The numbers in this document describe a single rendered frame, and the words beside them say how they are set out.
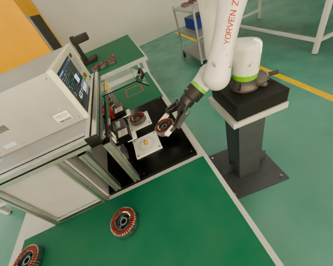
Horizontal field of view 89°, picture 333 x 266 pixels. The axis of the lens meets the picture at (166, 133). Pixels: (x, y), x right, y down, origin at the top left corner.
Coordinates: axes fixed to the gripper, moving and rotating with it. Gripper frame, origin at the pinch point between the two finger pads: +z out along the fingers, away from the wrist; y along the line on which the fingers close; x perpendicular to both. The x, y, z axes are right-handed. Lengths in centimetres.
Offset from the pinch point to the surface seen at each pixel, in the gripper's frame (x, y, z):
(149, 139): 0.7, 2.7, 12.5
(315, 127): -138, 8, -69
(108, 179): 18.6, -19.6, 28.1
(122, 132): 17.7, 0.3, 14.0
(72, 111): 43.4, -8.2, 9.5
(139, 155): 4.8, -6.1, 19.6
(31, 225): 34, -15, 75
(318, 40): -175, 106, -170
